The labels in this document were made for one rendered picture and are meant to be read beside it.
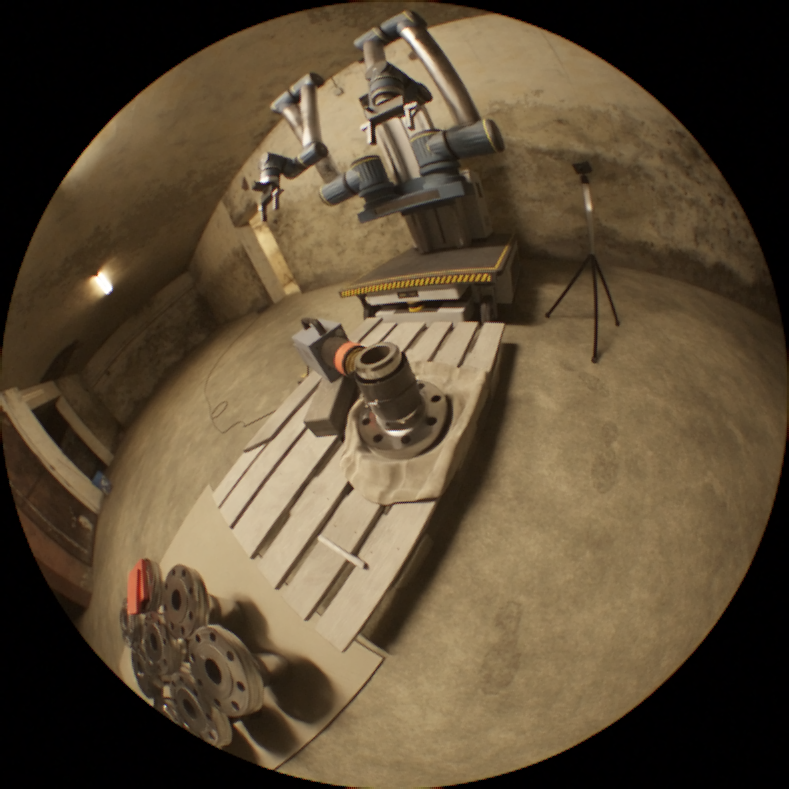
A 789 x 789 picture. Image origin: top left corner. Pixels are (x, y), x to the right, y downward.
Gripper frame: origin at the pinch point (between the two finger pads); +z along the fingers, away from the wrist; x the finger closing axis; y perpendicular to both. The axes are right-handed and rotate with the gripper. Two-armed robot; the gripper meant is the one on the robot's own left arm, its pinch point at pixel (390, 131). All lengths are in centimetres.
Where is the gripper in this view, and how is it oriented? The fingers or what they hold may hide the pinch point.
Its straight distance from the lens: 83.7
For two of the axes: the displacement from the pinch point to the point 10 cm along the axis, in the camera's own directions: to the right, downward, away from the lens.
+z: 0.5, 9.2, 3.9
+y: -5.7, 3.4, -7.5
